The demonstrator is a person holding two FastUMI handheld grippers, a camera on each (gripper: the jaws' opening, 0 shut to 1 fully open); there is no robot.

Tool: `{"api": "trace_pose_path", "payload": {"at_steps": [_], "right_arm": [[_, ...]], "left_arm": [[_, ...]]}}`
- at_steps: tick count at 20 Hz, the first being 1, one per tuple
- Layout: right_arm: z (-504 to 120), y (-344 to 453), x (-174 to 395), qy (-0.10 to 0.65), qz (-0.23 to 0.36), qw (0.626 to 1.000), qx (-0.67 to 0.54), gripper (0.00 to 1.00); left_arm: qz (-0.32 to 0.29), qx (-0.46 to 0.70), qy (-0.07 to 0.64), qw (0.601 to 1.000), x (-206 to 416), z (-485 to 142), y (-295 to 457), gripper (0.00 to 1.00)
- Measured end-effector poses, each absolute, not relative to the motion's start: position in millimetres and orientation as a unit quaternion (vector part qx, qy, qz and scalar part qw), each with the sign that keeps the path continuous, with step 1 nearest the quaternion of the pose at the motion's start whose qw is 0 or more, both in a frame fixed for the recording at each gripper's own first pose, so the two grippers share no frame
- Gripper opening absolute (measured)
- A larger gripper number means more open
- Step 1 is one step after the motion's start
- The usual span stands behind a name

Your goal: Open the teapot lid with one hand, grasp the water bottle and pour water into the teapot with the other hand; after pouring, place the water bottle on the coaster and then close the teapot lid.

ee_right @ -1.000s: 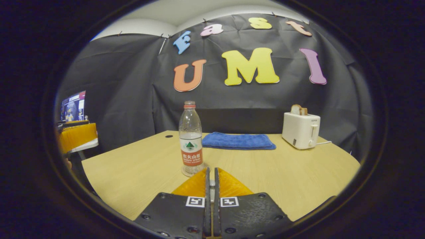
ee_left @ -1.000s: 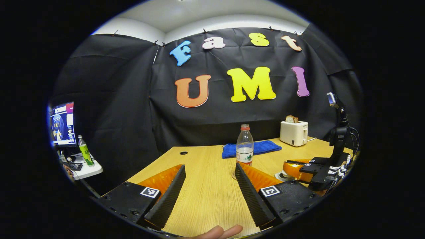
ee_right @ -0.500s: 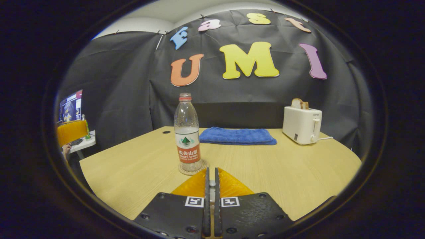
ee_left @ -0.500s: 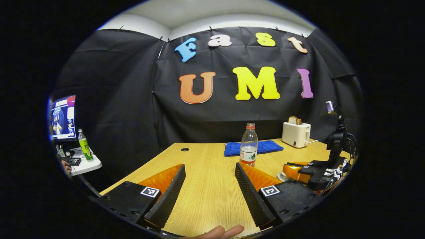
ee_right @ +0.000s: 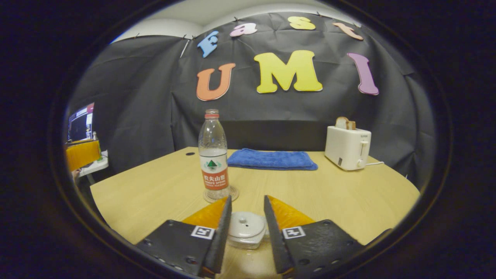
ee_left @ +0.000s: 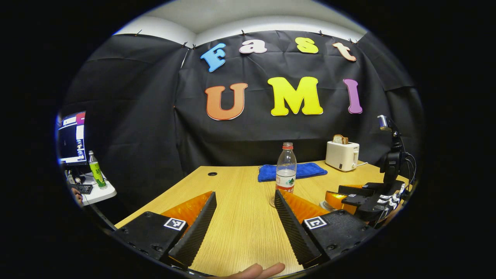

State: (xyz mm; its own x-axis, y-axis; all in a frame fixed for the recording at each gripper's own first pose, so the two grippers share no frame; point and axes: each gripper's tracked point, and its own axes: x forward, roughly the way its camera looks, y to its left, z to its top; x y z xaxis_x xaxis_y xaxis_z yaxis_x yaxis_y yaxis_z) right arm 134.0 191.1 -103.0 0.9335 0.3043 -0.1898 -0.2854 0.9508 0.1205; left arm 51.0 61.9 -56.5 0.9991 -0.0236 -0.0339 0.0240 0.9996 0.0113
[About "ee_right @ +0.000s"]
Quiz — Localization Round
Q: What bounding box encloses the white toaster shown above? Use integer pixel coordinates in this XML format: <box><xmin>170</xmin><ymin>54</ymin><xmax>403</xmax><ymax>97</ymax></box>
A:
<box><xmin>325</xmin><ymin>125</ymin><xmax>372</xmax><ymax>171</ymax></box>

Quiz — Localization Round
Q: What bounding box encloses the green drink bottle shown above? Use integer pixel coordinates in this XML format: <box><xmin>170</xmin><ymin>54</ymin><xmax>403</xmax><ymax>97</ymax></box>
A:
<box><xmin>92</xmin><ymin>132</ymin><xmax>102</xmax><ymax>161</ymax></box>

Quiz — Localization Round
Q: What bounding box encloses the round wooden coaster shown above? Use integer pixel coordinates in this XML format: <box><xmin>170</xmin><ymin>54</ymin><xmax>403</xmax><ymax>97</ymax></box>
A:
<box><xmin>203</xmin><ymin>185</ymin><xmax>239</xmax><ymax>203</ymax></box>

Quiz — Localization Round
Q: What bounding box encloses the clear plastic water bottle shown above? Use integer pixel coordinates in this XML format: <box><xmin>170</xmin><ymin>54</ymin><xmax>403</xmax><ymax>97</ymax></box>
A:
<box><xmin>198</xmin><ymin>109</ymin><xmax>230</xmax><ymax>200</ymax></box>

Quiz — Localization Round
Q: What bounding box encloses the white side table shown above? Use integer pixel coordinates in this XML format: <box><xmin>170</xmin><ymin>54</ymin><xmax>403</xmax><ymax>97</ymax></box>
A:
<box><xmin>77</xmin><ymin>151</ymin><xmax>109</xmax><ymax>177</ymax></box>

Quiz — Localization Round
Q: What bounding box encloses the computer monitor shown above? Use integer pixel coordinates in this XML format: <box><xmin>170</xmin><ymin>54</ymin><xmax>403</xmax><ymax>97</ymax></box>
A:
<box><xmin>68</xmin><ymin>103</ymin><xmax>95</xmax><ymax>142</ymax></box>

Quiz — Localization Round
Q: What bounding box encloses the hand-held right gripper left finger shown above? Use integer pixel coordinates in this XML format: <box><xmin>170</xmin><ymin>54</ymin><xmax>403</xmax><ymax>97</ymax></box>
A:
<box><xmin>135</xmin><ymin>195</ymin><xmax>233</xmax><ymax>279</ymax></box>

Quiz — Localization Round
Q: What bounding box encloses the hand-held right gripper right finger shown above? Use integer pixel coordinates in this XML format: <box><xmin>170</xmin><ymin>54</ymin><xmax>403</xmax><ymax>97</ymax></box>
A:
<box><xmin>263</xmin><ymin>195</ymin><xmax>365</xmax><ymax>279</ymax></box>

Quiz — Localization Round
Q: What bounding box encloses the black backdrop cloth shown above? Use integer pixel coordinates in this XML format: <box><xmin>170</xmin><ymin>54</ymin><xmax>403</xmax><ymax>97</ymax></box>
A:
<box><xmin>66</xmin><ymin>11</ymin><xmax>438</xmax><ymax>190</ymax></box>

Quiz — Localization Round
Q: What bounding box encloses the blue folded towel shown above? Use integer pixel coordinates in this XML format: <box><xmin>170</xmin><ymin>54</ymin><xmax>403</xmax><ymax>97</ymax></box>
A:
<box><xmin>227</xmin><ymin>148</ymin><xmax>318</xmax><ymax>171</ymax></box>

